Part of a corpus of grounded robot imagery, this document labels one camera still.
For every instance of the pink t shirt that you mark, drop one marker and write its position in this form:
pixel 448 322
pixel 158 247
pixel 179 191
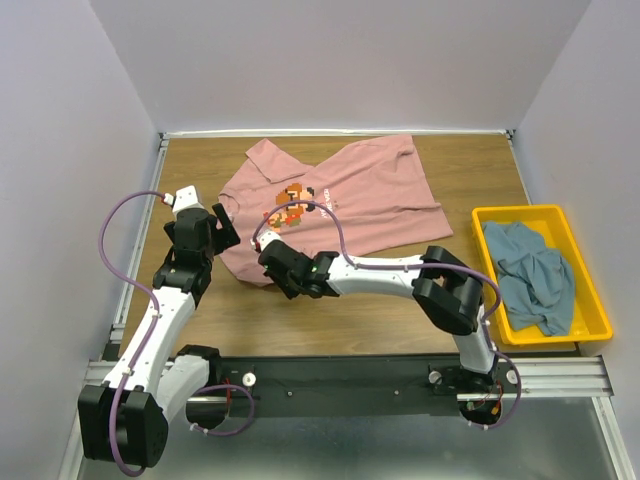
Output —
pixel 372 193

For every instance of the blue t shirt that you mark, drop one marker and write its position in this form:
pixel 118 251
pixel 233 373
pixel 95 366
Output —
pixel 537 283

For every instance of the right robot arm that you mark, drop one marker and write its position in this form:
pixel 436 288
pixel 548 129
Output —
pixel 449 293

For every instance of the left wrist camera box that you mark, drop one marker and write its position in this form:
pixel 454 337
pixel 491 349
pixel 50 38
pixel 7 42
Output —
pixel 184 199

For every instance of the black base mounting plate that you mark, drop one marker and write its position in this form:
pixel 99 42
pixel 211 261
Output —
pixel 354 386

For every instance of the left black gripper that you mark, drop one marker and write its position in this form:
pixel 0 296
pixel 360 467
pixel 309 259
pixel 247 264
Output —
pixel 227 236

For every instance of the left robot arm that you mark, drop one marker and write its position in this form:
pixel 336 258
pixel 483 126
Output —
pixel 124 419

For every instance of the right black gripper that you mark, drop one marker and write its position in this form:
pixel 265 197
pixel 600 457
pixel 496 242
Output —
pixel 289 293

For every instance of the yellow plastic bin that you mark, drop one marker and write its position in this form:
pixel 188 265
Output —
pixel 590 322

